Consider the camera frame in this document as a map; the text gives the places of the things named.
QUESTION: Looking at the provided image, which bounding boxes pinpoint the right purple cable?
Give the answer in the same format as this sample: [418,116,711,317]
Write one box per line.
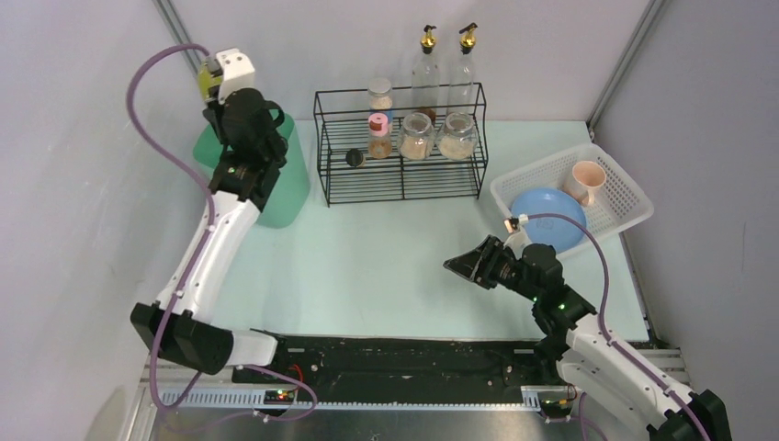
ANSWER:
[517,212,713,441]

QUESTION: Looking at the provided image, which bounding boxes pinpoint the pink lid spice bottle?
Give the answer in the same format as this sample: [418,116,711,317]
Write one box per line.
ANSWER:
[367,112,393,159]

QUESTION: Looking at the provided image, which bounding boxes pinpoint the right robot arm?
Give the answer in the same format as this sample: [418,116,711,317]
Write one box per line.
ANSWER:
[444,236,732,440]

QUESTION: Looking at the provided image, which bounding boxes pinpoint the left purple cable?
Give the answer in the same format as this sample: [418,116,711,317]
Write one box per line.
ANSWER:
[126,42,318,424]

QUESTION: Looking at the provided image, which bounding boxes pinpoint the pink mug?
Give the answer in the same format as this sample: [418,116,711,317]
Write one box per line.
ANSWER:
[561,161,607,207]

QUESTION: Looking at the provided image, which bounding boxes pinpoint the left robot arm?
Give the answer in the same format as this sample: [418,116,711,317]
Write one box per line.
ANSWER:
[130,88,288,375]

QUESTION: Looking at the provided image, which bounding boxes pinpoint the blue plate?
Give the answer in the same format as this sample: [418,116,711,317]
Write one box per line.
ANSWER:
[510,187,587,253]

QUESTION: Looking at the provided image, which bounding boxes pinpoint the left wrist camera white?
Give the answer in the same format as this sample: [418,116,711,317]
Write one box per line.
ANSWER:
[208,48,255,104]

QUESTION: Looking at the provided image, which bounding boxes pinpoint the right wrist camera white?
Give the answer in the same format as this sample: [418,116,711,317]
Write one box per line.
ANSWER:
[504,214,532,254]

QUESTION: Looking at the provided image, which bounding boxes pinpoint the glass oil bottle gold spout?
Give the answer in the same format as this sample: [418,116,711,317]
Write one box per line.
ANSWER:
[447,22,478,113]

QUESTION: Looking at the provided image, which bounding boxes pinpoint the purple cable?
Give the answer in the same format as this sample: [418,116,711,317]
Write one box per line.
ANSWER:
[517,212,713,441]
[126,42,318,424]

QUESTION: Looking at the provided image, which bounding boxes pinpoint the small black lid bottle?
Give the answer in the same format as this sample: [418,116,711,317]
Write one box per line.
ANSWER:
[344,148,366,168]

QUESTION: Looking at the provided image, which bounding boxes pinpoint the black wire rack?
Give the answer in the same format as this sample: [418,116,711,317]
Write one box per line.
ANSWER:
[313,82,490,206]

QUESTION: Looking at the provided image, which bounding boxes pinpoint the silver lid shaker jar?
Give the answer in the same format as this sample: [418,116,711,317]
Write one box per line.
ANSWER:
[367,77,393,119]

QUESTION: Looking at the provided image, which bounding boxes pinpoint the glass jar beige contents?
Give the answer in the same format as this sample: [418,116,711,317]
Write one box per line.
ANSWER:
[436,112,477,161]
[398,112,435,161]

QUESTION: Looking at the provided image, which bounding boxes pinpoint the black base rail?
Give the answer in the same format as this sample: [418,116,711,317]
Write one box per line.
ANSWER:
[231,335,580,416]

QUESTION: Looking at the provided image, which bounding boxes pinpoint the green plastic waste bin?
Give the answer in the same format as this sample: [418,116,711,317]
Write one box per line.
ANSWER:
[193,113,310,229]

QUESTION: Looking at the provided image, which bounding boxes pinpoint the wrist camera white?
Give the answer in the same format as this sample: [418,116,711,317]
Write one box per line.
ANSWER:
[208,48,255,104]
[504,214,532,254]

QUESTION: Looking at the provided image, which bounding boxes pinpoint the white plastic basket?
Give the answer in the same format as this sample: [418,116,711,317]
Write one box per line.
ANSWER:
[490,143,654,241]

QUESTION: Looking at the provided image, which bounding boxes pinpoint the green dotted plate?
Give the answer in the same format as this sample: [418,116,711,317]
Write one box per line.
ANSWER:
[197,57,223,102]

